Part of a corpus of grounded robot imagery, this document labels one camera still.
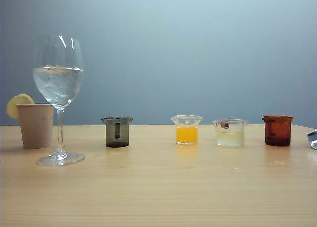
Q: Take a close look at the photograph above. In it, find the smoky grey measuring cup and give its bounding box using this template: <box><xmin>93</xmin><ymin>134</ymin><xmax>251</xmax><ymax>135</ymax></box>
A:
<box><xmin>101</xmin><ymin>116</ymin><xmax>134</xmax><ymax>148</ymax></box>

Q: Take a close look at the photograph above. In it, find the clear measuring cup orange juice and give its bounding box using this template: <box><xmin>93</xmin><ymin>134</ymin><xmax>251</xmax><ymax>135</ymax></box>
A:
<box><xmin>170</xmin><ymin>115</ymin><xmax>204</xmax><ymax>146</ymax></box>

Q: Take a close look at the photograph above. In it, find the clear measuring cup pale liquid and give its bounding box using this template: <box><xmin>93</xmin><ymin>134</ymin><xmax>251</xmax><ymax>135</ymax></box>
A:
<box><xmin>212</xmin><ymin>118</ymin><xmax>249</xmax><ymax>147</ymax></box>

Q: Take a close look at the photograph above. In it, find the amber brown measuring cup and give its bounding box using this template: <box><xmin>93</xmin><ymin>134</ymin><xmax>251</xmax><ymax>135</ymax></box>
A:
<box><xmin>262</xmin><ymin>114</ymin><xmax>294</xmax><ymax>146</ymax></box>

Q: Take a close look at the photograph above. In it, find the beige paper cup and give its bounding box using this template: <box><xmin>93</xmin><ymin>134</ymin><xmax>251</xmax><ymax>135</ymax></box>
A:
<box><xmin>16</xmin><ymin>103</ymin><xmax>54</xmax><ymax>150</ymax></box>

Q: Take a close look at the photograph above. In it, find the clear wine glass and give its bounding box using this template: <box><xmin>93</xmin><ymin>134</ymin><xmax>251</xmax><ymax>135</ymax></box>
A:
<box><xmin>32</xmin><ymin>34</ymin><xmax>86</xmax><ymax>167</ymax></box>

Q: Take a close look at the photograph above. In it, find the yellow lemon slice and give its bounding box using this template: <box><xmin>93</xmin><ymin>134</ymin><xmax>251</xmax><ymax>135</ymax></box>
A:
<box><xmin>6</xmin><ymin>94</ymin><xmax>35</xmax><ymax>120</ymax></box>

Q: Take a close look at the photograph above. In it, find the shiny silver metal object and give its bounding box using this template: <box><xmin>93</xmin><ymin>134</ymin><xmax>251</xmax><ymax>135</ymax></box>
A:
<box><xmin>307</xmin><ymin>129</ymin><xmax>317</xmax><ymax>151</ymax></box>

